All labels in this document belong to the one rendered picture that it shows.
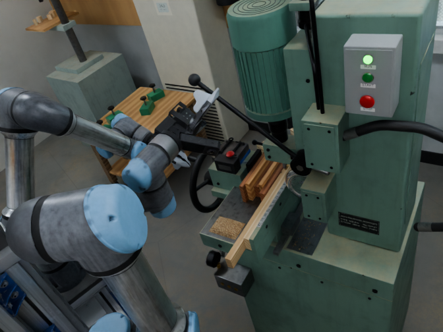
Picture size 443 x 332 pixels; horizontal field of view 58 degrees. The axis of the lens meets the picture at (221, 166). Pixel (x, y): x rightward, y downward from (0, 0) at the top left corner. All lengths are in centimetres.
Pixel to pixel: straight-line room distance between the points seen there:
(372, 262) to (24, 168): 112
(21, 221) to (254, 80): 68
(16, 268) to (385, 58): 91
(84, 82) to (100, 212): 267
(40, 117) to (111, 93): 217
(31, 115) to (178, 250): 148
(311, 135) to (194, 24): 178
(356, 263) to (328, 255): 8
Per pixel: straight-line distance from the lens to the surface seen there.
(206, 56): 271
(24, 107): 130
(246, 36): 105
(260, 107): 114
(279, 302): 164
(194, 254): 245
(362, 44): 86
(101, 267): 70
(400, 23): 89
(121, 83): 349
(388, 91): 88
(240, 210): 133
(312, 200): 112
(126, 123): 164
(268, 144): 129
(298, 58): 103
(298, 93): 108
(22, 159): 141
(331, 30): 93
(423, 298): 220
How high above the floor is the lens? 184
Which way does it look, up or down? 38 degrees down
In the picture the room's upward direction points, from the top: 16 degrees counter-clockwise
